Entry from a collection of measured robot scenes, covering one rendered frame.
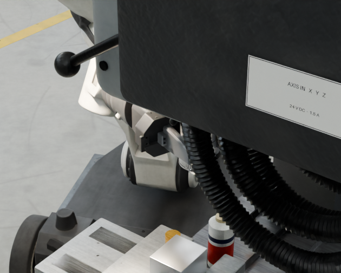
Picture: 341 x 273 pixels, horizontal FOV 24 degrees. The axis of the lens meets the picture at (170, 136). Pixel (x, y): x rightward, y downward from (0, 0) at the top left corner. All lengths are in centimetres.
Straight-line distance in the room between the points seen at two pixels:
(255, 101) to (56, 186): 271
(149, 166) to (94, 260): 76
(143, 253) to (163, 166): 79
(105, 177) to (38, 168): 113
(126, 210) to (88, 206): 10
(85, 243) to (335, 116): 84
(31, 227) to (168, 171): 35
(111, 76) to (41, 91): 292
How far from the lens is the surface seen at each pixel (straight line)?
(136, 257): 111
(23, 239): 190
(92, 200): 204
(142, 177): 193
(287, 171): 134
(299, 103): 41
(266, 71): 41
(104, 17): 87
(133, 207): 200
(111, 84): 90
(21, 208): 301
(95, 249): 119
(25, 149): 336
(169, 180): 191
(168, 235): 111
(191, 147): 60
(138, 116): 102
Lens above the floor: 175
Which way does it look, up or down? 31 degrees down
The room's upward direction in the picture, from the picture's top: straight up
